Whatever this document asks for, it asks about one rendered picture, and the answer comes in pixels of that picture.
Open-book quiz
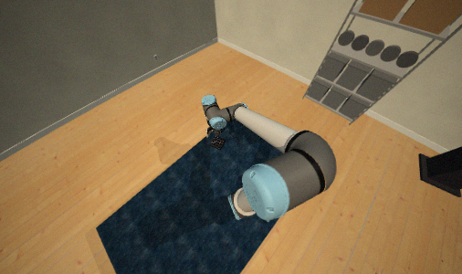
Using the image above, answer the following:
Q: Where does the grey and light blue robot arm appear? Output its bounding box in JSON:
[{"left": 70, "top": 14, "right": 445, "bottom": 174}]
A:
[{"left": 202, "top": 95, "right": 337, "bottom": 221}]

